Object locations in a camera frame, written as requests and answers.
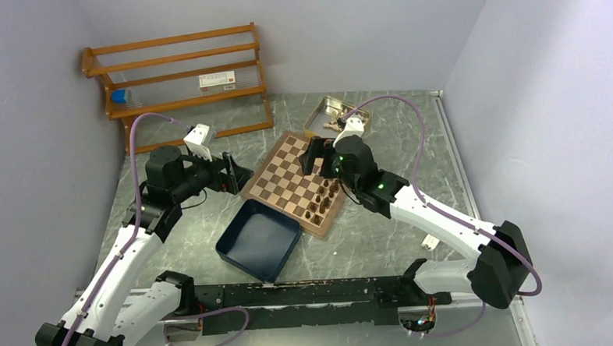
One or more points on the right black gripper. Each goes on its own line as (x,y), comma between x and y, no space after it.
(319,147)

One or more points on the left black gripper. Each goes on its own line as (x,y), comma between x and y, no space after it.
(231,179)

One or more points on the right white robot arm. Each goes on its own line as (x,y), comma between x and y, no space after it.
(496,260)

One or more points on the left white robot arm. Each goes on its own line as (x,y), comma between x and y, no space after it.
(99,317)

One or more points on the light chess pieces pile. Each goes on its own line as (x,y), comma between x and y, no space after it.
(335,122)

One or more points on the wooden chess board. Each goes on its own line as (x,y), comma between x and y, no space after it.
(279,184)

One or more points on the dark chess pieces group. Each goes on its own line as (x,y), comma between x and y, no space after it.
(318,200)

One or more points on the gold metal tin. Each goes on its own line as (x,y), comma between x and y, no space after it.
(323,119)

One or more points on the blue square tray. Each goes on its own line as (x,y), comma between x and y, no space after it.
(259,240)

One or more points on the white red box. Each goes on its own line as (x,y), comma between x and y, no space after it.
(217,82)

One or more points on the wooden shelf rack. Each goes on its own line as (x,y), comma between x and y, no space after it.
(161,75)

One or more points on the small white plastic part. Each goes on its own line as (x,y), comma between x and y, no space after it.
(430,242)

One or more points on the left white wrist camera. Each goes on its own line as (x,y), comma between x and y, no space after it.
(197,140)

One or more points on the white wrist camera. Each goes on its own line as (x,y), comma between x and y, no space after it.
(197,140)
(353,126)

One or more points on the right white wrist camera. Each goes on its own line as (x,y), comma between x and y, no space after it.
(353,126)

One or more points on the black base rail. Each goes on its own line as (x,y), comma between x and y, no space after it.
(374,300)

